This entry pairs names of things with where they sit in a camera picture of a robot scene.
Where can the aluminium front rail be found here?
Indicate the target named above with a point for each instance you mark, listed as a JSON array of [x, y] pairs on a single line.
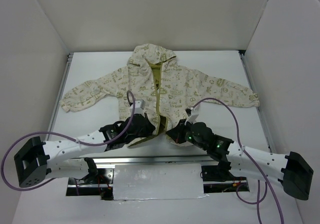
[[201, 159]]

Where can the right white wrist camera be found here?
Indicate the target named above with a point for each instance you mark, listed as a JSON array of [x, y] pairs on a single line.
[[192, 114]]

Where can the silver foil covered panel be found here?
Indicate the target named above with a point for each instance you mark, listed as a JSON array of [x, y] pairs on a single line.
[[156, 182]]

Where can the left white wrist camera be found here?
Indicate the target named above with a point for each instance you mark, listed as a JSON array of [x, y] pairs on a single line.
[[137, 107]]

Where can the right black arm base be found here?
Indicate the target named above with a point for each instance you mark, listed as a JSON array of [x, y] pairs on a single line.
[[219, 173]]

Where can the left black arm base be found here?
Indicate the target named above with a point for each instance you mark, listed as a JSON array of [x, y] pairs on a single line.
[[97, 174]]

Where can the left aluminium frame rail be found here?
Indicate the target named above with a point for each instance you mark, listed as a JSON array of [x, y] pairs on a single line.
[[60, 91]]

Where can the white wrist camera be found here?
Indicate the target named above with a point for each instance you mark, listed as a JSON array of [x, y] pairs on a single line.
[[192, 114], [137, 107]]

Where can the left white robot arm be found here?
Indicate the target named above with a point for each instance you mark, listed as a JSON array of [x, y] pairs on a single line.
[[39, 160]]

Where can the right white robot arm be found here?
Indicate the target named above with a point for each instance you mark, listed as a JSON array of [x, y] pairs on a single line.
[[290, 171]]

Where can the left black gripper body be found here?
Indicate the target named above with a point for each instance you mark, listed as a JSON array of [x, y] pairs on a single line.
[[145, 126]]

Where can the cream jacket with green print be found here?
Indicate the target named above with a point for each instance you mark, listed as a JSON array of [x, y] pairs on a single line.
[[168, 89]]

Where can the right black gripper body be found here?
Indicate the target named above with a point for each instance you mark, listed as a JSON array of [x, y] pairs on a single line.
[[175, 131]]

